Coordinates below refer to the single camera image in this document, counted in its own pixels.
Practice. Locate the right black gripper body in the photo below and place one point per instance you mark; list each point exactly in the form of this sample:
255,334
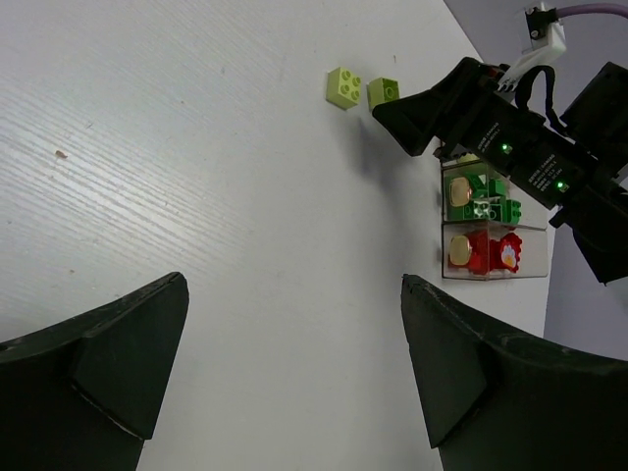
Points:
568,163

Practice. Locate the clear plastic container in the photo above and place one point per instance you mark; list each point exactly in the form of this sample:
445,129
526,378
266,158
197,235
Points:
451,155
456,250
534,215

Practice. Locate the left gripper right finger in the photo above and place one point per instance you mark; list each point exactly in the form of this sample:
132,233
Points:
497,398

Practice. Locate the long dark green lego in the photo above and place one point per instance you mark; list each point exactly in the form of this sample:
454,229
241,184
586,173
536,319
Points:
503,208

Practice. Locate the green square lego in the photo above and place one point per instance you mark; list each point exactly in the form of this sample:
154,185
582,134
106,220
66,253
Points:
466,197

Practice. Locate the red rounded flower lego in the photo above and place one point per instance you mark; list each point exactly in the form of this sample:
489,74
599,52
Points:
509,252

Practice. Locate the near clear plastic container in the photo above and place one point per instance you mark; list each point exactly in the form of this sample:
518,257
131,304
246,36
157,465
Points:
456,250

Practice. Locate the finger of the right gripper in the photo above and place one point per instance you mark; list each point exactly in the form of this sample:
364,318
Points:
414,121

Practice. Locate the red long lego brick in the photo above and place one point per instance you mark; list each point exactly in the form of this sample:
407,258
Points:
479,260

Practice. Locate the lime lego top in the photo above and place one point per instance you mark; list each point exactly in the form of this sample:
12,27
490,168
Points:
382,90

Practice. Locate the middle clear plastic container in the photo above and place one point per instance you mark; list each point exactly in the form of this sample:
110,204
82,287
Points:
534,215

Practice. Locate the far clear plastic container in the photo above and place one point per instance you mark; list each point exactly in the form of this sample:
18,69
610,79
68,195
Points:
451,155

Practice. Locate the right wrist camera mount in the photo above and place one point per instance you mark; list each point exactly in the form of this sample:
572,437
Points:
542,41

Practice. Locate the pale yellow lego top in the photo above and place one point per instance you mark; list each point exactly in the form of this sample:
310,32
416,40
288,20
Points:
343,88

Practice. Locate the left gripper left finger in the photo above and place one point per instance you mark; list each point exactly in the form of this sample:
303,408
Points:
86,393

